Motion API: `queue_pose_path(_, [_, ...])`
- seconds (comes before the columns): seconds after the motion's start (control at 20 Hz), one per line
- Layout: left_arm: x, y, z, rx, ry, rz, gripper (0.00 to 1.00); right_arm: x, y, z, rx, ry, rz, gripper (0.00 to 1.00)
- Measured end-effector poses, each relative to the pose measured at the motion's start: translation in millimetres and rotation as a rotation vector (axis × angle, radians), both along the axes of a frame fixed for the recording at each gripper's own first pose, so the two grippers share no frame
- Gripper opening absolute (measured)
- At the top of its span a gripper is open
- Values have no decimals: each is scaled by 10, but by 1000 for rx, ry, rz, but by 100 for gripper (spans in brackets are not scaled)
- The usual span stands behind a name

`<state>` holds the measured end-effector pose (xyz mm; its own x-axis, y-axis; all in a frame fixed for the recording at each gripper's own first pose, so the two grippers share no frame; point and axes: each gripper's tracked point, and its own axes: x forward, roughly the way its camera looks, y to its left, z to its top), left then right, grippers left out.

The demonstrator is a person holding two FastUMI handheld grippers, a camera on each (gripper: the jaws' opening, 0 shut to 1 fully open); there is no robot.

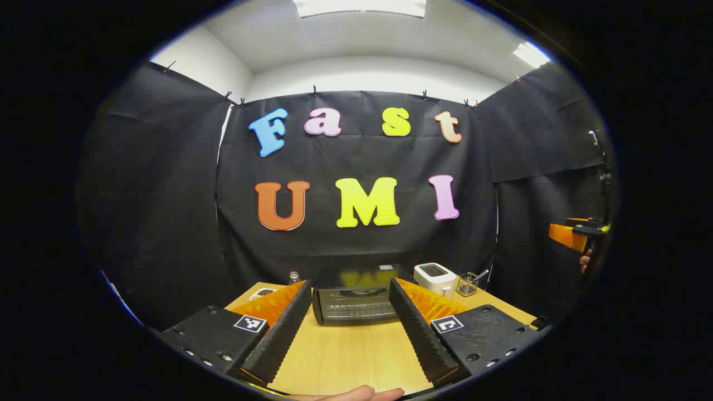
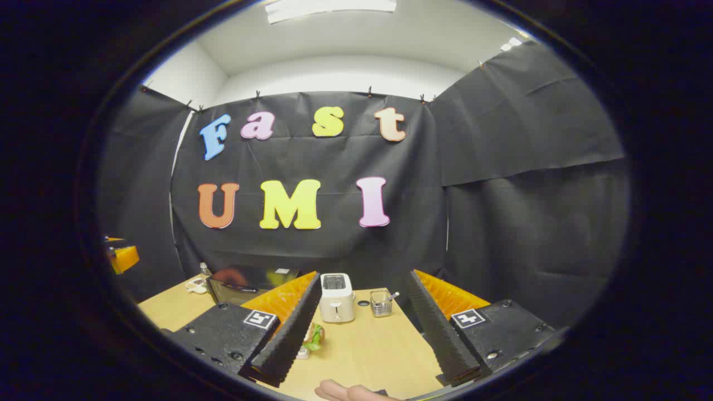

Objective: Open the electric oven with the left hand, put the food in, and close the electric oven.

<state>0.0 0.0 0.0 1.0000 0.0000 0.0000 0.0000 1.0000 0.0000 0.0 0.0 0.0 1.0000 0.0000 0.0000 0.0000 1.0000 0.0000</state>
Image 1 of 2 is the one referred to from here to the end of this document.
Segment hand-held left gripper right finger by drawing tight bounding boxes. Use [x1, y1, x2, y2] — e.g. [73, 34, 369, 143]
[388, 277, 544, 388]

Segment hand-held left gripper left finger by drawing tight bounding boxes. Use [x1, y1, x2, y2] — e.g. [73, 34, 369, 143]
[162, 280, 314, 388]

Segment black electric oven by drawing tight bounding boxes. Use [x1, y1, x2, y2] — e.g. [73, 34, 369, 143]
[311, 264, 418, 326]

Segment white toaster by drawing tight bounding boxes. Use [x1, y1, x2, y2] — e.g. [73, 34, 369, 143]
[413, 263, 457, 299]

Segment ceiling light panel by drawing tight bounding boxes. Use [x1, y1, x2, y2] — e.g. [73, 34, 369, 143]
[292, 0, 427, 18]
[512, 42, 552, 69]

